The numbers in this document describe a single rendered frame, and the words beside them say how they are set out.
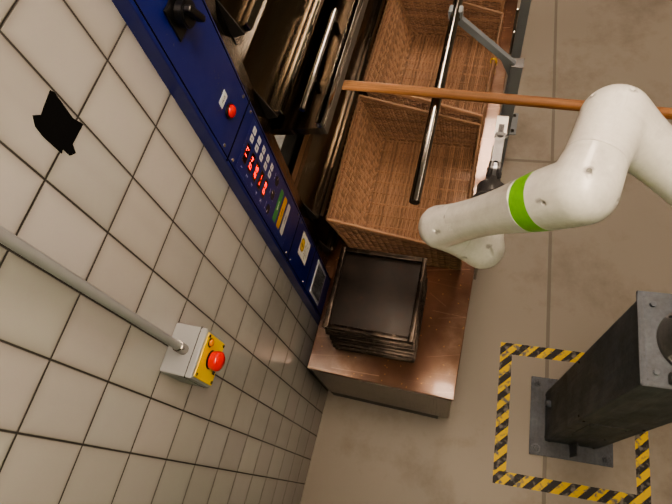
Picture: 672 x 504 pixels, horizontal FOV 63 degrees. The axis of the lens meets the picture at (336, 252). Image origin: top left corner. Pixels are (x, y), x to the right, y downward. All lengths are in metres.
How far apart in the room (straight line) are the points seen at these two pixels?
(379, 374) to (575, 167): 1.17
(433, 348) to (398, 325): 0.29
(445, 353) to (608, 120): 1.12
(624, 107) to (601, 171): 0.14
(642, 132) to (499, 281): 1.68
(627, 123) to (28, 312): 0.96
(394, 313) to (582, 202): 0.88
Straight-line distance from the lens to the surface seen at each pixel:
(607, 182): 0.99
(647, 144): 1.11
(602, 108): 1.08
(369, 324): 1.71
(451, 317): 1.99
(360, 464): 2.50
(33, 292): 0.81
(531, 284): 2.70
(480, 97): 1.67
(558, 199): 0.99
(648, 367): 1.39
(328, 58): 1.52
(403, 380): 1.94
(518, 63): 2.10
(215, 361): 1.10
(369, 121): 2.23
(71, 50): 0.83
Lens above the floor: 2.48
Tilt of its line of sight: 63 degrees down
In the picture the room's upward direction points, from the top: 21 degrees counter-clockwise
